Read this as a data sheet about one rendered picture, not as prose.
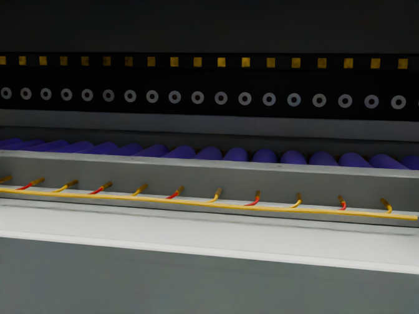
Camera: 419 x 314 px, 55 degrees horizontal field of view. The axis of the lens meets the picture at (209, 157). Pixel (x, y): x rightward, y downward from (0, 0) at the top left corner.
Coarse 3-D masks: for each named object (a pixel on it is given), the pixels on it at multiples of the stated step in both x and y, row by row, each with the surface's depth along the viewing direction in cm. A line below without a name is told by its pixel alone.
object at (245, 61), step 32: (0, 64) 37; (32, 64) 37; (64, 64) 36; (96, 64) 36; (128, 64) 35; (160, 64) 35; (192, 64) 34; (224, 64) 34; (256, 64) 33; (288, 64) 33; (320, 64) 32; (352, 64) 32; (384, 64) 32; (416, 64) 31; (0, 96) 38; (32, 96) 37; (96, 96) 36; (160, 96) 35; (256, 96) 34; (288, 96) 33; (352, 96) 33; (384, 96) 32; (416, 96) 32
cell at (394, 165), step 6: (378, 156) 28; (384, 156) 27; (372, 162) 28; (378, 162) 27; (384, 162) 26; (390, 162) 25; (396, 162) 25; (384, 168) 25; (390, 168) 24; (396, 168) 24; (402, 168) 23
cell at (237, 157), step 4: (236, 148) 30; (240, 148) 30; (228, 152) 29; (232, 152) 28; (236, 152) 28; (240, 152) 28; (244, 152) 29; (224, 156) 27; (228, 156) 26; (232, 156) 26; (236, 156) 26; (240, 156) 27; (244, 156) 28; (248, 156) 30; (224, 160) 25; (228, 160) 25; (232, 160) 25; (236, 160) 25; (240, 160) 26; (244, 160) 27; (248, 160) 29
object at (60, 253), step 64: (128, 128) 36; (192, 128) 35; (256, 128) 34; (320, 128) 33; (384, 128) 32; (0, 256) 18; (64, 256) 17; (128, 256) 17; (192, 256) 16; (256, 256) 16; (320, 256) 16; (384, 256) 16
